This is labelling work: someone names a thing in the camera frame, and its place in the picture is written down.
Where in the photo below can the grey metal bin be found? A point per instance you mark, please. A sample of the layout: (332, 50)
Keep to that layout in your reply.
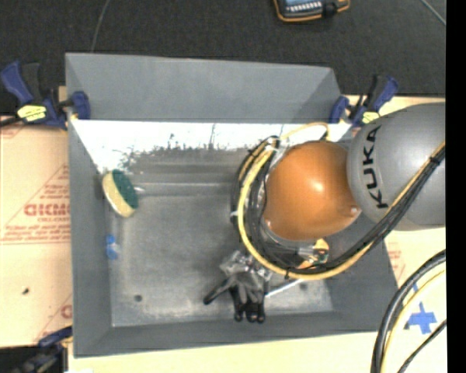
(171, 247)

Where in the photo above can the yellow and green sponge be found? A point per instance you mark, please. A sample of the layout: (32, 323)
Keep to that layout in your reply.
(121, 192)

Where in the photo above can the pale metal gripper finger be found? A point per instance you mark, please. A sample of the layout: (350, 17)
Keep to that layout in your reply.
(236, 263)
(261, 275)

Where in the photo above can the black glove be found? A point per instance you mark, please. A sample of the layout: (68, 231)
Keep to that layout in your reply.
(248, 299)

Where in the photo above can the brown cardboard board, red print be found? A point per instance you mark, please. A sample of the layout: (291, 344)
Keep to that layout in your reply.
(31, 247)

